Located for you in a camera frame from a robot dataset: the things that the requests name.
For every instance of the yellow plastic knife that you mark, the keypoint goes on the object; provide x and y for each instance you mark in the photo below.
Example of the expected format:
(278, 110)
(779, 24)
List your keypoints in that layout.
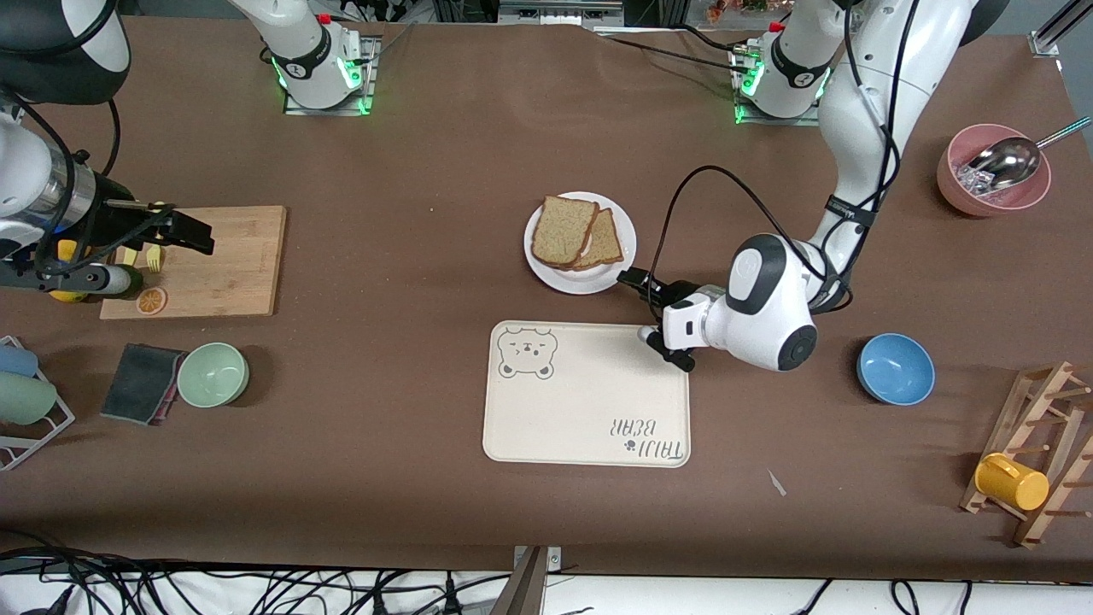
(128, 256)

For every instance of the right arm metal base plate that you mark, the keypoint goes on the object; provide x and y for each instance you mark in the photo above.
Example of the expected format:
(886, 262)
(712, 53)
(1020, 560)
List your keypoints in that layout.
(367, 77)

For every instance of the dark green avocado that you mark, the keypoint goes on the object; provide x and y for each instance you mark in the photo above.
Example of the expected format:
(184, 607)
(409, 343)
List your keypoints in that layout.
(128, 286)

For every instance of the orange fruit slice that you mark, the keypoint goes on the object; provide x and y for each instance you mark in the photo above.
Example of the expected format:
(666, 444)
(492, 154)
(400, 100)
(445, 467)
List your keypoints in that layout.
(151, 301)

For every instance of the brown bread slice under egg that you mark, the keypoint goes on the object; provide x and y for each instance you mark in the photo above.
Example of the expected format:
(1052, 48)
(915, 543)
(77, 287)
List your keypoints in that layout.
(608, 243)

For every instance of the pale green cup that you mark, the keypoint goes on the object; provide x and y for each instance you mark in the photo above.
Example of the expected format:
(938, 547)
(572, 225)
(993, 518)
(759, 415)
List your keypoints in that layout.
(26, 400)

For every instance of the wooden cutting board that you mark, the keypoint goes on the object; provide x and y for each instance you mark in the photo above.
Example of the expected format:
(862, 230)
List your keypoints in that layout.
(230, 265)

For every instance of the cream bear print tray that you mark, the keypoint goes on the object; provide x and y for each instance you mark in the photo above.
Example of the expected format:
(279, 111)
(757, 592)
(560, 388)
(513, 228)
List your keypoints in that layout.
(589, 393)

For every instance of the brown bread slice sandwich lid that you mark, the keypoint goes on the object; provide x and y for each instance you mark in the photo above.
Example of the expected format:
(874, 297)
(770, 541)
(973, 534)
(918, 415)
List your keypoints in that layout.
(564, 231)

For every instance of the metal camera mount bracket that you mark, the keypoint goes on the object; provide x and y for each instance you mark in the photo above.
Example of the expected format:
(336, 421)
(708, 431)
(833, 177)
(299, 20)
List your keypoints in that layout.
(529, 589)

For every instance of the grey background box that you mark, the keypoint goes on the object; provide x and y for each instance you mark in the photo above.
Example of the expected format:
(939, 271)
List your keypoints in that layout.
(555, 13)

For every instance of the small white paper scrap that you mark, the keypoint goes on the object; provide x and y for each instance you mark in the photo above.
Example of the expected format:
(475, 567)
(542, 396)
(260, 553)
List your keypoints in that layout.
(776, 483)

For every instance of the metal scoop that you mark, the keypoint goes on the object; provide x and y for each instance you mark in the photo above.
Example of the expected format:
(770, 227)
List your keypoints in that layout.
(1008, 162)

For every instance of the blue bowl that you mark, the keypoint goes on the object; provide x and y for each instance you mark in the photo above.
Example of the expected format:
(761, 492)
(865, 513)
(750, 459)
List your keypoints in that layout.
(897, 369)

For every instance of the yellow plastic fork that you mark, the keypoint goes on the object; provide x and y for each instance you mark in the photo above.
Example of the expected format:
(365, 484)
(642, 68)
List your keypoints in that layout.
(154, 260)

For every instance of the dark grey folded cloth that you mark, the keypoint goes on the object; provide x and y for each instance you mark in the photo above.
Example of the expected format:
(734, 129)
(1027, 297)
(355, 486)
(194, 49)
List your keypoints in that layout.
(141, 384)

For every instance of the yellow lemon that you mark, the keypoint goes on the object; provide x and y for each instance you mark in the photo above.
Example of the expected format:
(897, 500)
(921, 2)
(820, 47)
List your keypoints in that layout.
(67, 297)
(70, 249)

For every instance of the white round plate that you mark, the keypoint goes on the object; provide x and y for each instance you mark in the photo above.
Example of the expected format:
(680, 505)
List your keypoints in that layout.
(551, 278)

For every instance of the yellow mug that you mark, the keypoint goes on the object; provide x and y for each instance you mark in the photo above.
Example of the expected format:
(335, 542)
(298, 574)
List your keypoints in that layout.
(1012, 485)

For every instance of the wooden mug rack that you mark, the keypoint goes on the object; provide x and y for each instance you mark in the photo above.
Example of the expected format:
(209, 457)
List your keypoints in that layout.
(1016, 427)

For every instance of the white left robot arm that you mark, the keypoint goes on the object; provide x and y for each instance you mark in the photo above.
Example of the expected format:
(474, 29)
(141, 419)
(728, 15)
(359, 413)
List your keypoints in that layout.
(871, 102)

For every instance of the aluminium corner profile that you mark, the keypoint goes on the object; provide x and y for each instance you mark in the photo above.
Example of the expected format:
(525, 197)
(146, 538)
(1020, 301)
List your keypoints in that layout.
(1050, 34)

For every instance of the clear crinkled plastic pieces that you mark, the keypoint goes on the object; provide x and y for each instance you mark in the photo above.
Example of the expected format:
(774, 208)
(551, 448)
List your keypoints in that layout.
(973, 181)

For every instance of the pale green bowl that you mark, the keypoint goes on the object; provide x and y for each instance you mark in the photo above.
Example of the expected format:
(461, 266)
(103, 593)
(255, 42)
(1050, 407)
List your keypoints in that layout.
(213, 376)

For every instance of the light blue cup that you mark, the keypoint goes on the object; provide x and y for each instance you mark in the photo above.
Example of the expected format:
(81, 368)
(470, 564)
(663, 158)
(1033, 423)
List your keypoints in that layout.
(17, 361)

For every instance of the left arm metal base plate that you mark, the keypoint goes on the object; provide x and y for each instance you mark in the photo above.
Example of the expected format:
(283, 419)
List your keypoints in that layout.
(777, 121)

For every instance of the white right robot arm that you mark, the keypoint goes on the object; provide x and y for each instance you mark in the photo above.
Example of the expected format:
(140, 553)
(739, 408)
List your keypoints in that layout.
(307, 51)

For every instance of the pink bowl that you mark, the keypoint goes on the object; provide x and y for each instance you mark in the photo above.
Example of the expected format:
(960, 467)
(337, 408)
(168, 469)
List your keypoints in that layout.
(982, 137)

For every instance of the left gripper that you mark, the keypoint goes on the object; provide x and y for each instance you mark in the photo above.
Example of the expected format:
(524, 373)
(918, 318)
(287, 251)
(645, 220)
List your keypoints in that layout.
(672, 293)

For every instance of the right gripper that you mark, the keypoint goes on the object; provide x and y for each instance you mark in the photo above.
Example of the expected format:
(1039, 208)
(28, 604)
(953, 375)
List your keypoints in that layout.
(109, 219)

